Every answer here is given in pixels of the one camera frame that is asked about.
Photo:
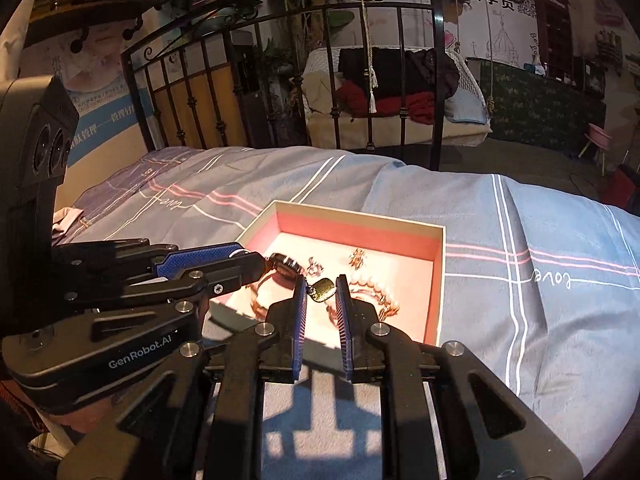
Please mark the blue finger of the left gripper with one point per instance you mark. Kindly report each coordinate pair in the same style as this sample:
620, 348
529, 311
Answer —
175, 263
227, 275

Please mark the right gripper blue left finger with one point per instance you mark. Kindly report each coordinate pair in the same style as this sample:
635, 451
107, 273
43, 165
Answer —
299, 302

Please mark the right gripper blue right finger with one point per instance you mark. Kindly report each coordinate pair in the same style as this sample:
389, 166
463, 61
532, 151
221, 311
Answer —
343, 304

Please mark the black smart watch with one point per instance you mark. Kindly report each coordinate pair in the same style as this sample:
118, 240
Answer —
280, 268

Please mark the gold pendant earring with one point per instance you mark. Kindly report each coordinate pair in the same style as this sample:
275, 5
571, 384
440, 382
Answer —
322, 290

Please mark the open cardboard jewelry box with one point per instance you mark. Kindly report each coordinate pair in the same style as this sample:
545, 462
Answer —
403, 272

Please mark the gold rhinestone brooch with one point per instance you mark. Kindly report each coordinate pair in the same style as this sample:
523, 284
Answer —
356, 258

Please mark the grey striped bed sheet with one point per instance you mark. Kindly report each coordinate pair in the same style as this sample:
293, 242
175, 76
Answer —
542, 286

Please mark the red blanket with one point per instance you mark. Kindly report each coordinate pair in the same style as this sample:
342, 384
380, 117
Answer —
420, 106

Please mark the white wicker swing chair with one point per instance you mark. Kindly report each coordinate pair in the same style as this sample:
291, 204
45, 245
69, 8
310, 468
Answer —
402, 108

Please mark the dark clothes pile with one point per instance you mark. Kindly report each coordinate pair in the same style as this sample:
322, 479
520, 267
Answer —
388, 64

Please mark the pink stool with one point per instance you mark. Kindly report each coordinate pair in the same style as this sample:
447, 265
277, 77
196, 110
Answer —
601, 140

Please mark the black iron bed frame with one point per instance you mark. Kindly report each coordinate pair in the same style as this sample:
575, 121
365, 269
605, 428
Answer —
231, 72

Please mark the wooden wall shelf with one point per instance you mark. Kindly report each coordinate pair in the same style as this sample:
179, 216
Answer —
85, 15

